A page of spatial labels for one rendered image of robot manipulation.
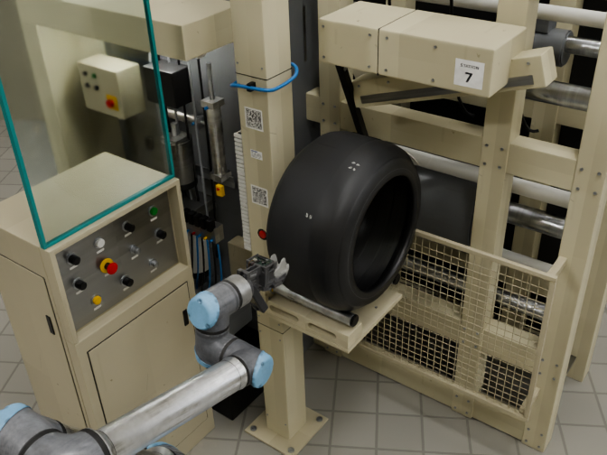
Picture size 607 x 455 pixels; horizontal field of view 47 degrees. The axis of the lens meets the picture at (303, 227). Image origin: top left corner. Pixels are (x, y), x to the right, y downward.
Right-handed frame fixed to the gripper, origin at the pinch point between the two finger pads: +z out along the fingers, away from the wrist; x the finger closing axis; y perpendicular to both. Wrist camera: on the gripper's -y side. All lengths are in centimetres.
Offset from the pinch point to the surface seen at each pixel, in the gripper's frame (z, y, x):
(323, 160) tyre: 23.1, 26.7, 4.0
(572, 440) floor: 115, -107, -73
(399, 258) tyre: 51, -13, -12
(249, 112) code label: 24, 35, 35
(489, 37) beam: 55, 65, -30
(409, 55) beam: 47, 57, -9
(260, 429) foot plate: 43, -116, 41
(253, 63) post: 22, 52, 32
